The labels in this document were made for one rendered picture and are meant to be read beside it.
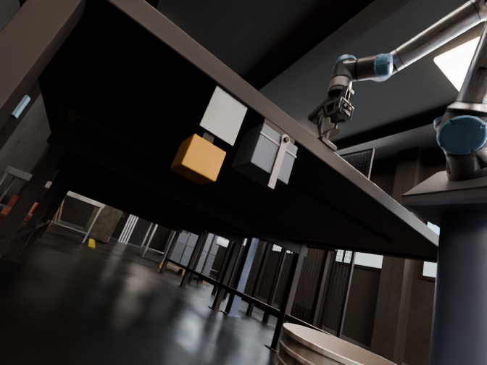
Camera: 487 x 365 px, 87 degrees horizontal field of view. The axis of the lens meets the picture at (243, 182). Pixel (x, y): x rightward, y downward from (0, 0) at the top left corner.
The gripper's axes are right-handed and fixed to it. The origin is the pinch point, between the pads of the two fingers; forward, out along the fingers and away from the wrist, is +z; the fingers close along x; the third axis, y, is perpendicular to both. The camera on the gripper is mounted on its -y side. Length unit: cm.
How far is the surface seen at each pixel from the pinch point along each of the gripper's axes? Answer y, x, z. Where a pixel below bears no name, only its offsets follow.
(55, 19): 2, -73, 18
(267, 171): 5.1, -21.2, 23.1
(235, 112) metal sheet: 2.5, -34.2, 12.2
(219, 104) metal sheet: 2.6, -39.0, 13.0
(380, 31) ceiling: -66, 104, -207
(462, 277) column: 28, 40, 30
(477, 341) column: 31, 41, 46
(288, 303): -102, 108, 59
